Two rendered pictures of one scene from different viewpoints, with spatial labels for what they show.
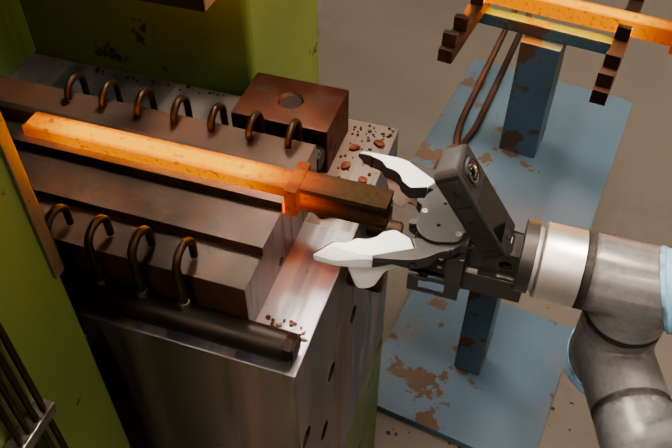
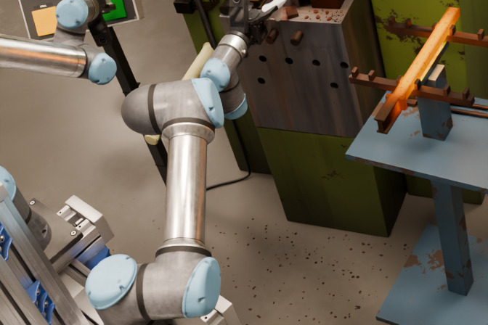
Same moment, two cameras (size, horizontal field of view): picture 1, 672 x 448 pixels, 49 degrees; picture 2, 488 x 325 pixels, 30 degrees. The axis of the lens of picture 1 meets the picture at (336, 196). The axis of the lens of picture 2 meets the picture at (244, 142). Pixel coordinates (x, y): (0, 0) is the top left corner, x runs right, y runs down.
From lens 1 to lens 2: 2.48 m
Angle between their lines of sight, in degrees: 73
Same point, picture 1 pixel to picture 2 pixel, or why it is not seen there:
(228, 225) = not seen: outside the picture
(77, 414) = not seen: outside the picture
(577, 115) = (469, 158)
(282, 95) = not seen: outside the picture
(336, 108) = not seen: outside the picture
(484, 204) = (234, 11)
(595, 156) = (426, 165)
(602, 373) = not seen: hidden behind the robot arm
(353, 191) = not seen: outside the picture
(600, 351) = not seen: hidden behind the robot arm
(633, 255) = (218, 53)
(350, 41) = not seen: outside the picture
